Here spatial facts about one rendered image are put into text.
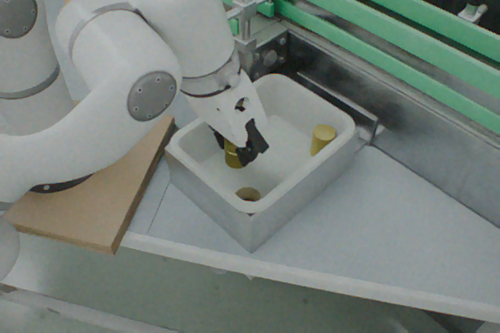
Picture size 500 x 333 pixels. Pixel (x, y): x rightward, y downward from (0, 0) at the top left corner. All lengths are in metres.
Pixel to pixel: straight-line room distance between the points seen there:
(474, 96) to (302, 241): 0.30
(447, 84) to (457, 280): 0.26
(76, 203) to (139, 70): 0.37
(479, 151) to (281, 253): 0.30
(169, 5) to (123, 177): 0.36
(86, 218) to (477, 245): 0.54
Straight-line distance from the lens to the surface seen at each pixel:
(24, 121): 0.68
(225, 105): 0.51
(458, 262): 0.70
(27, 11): 0.59
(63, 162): 0.40
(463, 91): 0.67
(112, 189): 0.71
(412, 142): 0.73
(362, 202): 0.71
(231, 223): 0.63
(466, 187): 0.73
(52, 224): 0.70
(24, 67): 0.62
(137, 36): 0.39
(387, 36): 0.69
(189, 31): 0.44
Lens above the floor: 1.31
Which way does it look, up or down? 47 degrees down
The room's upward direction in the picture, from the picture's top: straight up
